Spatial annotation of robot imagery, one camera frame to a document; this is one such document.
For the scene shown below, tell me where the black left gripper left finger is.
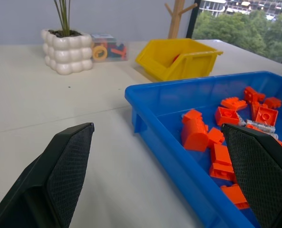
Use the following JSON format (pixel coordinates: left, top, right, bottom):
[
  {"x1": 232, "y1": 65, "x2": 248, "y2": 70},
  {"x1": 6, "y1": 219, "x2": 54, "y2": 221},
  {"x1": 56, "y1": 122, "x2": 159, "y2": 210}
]
[{"x1": 0, "y1": 122, "x2": 95, "y2": 228}]

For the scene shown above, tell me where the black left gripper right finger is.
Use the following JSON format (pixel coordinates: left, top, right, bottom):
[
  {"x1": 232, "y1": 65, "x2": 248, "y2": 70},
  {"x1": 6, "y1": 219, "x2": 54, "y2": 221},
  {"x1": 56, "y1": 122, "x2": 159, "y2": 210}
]
[{"x1": 221, "y1": 123, "x2": 282, "y2": 228}]

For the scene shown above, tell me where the clear box of toy parts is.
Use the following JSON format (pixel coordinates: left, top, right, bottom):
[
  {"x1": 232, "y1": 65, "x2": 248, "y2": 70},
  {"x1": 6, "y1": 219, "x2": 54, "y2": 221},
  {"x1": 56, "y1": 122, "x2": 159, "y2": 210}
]
[{"x1": 91, "y1": 33, "x2": 129, "y2": 63}]

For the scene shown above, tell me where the orange plastic studded brick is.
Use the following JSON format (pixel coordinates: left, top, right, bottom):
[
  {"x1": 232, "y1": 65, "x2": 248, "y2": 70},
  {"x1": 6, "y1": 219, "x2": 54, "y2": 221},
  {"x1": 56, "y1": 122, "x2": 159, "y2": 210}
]
[{"x1": 244, "y1": 86, "x2": 266, "y2": 105}]

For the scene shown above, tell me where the blue plastic tray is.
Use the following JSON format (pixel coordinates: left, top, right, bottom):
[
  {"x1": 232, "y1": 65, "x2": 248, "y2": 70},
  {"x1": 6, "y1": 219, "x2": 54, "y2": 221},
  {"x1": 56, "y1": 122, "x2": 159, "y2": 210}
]
[{"x1": 124, "y1": 71, "x2": 282, "y2": 228}]

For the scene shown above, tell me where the white bubble plant pot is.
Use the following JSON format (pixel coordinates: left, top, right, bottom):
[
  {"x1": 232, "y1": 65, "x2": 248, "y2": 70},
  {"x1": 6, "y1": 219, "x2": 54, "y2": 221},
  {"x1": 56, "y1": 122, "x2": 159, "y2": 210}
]
[{"x1": 40, "y1": 28, "x2": 94, "y2": 76}]

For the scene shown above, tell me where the yellow plastic storage bin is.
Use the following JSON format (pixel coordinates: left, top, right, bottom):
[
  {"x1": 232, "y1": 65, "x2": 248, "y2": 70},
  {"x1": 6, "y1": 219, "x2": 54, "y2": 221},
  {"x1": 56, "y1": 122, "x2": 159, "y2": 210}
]
[{"x1": 135, "y1": 38, "x2": 224, "y2": 82}]

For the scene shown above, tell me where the green grass plant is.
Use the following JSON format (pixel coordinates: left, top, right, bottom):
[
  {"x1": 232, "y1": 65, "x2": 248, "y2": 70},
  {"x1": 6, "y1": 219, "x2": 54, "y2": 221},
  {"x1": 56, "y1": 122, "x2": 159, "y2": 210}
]
[{"x1": 53, "y1": 0, "x2": 72, "y2": 37}]

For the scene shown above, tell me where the wooden coat stand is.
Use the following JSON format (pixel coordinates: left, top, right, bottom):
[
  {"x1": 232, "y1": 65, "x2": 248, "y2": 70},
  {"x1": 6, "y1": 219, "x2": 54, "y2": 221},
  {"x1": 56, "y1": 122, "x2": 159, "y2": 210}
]
[{"x1": 164, "y1": 0, "x2": 198, "y2": 39}]

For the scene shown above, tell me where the black window frame post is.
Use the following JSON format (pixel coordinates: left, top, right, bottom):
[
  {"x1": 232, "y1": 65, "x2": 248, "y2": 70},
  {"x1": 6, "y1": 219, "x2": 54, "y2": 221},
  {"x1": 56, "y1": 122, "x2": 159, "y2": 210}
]
[{"x1": 186, "y1": 0, "x2": 202, "y2": 39}]

